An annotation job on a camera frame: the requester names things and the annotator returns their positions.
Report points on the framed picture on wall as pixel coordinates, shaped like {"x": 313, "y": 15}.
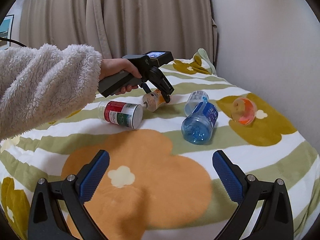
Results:
{"x": 5, "y": 31}

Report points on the person's left hand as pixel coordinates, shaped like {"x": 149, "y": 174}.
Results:
{"x": 110, "y": 67}

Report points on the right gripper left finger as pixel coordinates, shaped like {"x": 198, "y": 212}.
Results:
{"x": 46, "y": 220}

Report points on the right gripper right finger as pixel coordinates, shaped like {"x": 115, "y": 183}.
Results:
{"x": 275, "y": 220}

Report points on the floral striped blanket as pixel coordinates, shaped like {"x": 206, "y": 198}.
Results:
{"x": 159, "y": 186}

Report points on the blue plastic bottle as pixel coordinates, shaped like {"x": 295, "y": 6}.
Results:
{"x": 198, "y": 127}

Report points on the orange cartoon label bottle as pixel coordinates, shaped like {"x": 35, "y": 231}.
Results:
{"x": 152, "y": 101}

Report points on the orange clear plastic cup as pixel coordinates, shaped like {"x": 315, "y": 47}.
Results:
{"x": 243, "y": 111}

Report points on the red green label bottle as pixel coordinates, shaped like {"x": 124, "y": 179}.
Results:
{"x": 120, "y": 113}

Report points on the beige curtain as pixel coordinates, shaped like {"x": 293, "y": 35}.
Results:
{"x": 119, "y": 27}

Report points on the fluffy white sleeve forearm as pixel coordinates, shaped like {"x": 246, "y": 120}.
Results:
{"x": 45, "y": 84}

